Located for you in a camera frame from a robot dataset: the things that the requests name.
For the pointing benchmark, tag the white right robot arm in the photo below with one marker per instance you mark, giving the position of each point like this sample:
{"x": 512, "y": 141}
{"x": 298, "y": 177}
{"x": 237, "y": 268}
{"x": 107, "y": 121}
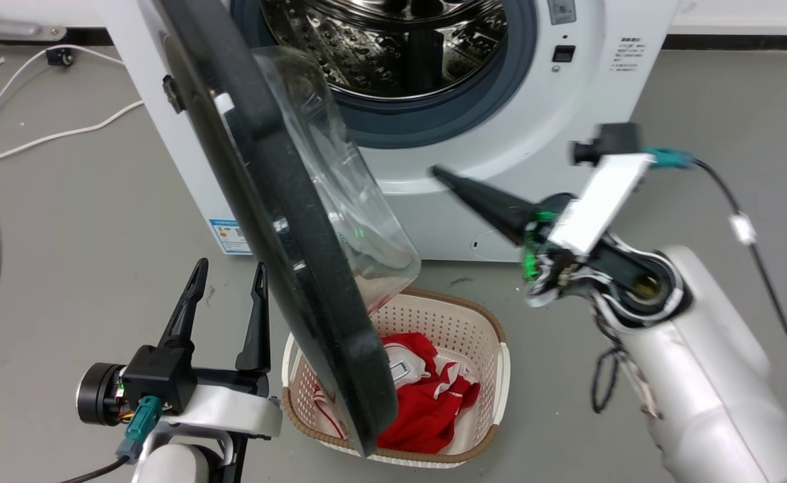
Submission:
{"x": 702, "y": 355}

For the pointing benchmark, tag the beige plastic laundry basket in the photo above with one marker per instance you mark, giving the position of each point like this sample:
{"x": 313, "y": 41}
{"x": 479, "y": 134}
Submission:
{"x": 460, "y": 322}

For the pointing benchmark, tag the black caster wheel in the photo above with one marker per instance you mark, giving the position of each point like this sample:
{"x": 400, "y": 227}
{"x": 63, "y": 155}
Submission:
{"x": 60, "y": 56}

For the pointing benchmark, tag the black round washing machine door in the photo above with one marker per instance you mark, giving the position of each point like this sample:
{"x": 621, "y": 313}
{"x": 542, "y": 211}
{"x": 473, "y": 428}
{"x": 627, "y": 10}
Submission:
{"x": 279, "y": 201}

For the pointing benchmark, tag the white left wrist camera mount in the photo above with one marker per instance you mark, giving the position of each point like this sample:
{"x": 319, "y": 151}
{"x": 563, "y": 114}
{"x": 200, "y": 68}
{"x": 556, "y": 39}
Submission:
{"x": 232, "y": 412}

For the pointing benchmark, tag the red and white garment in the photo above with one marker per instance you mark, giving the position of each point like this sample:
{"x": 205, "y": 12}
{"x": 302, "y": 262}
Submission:
{"x": 433, "y": 402}

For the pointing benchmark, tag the steel washing machine drum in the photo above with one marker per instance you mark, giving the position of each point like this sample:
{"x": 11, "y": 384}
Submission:
{"x": 393, "y": 47}

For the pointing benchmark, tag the grey rubber door gasket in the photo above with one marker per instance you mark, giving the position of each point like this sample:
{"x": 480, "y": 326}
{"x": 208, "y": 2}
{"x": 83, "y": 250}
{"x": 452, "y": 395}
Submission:
{"x": 433, "y": 121}

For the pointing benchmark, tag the grey furniture base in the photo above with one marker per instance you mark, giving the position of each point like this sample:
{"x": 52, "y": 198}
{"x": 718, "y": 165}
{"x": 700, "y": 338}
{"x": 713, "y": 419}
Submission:
{"x": 11, "y": 23}

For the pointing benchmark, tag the white front-load washing machine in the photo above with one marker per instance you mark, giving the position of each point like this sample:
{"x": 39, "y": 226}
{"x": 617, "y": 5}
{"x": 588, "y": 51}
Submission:
{"x": 567, "y": 107}

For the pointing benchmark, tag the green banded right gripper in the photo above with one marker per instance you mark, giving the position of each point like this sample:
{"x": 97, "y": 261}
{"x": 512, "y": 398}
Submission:
{"x": 544, "y": 268}

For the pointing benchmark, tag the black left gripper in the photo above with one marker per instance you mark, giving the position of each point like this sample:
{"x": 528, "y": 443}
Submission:
{"x": 158, "y": 376}

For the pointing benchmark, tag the blue energy label sticker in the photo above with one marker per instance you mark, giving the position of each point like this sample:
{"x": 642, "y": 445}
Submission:
{"x": 231, "y": 236}

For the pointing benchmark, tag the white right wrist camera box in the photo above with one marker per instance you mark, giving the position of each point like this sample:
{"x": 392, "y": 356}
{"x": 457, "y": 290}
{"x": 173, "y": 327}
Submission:
{"x": 601, "y": 201}

